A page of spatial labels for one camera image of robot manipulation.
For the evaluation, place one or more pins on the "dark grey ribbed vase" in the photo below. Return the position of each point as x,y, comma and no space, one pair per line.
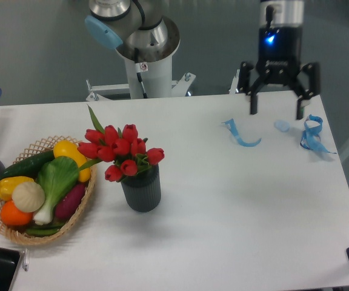
143,191

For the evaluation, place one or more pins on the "green pea pod toy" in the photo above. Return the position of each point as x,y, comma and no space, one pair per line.
42,231

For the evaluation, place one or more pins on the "green bok choy toy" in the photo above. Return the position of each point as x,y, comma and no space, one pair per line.
56,178

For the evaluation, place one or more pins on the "white metal mounting frame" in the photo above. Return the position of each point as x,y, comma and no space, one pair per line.
108,89

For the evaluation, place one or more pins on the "yellow bell pepper toy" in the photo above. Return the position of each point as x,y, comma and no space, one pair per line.
7,186

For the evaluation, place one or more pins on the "black smartphone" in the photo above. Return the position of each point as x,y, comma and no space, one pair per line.
9,261

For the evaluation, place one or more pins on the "cream steamed bun toy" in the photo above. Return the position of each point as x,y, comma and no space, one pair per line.
28,197

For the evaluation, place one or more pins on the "light blue cap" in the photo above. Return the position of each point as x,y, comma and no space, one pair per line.
282,126

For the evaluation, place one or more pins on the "orange fruit toy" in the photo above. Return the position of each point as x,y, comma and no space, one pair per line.
12,216

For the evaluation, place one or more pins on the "blue ribbon bundle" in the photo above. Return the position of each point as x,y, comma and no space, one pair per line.
310,139

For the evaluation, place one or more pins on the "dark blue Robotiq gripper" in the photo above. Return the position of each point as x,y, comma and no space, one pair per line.
279,63

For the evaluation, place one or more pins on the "curled blue ribbon strip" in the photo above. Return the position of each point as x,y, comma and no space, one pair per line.
231,126

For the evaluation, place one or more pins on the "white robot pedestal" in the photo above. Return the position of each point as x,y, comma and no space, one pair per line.
148,63

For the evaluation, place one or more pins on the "yellow squash toy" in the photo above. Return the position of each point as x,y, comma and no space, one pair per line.
69,149

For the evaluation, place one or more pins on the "purple sweet potato toy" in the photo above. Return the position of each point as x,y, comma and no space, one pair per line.
69,204

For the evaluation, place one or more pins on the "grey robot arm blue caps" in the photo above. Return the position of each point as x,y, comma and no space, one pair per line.
111,23

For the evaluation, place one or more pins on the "green cucumber toy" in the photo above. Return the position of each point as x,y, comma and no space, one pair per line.
28,167

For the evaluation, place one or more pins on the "clear pen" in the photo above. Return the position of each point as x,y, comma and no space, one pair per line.
25,259

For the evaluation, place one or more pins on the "red tulip bouquet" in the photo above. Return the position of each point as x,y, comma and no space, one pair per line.
122,148

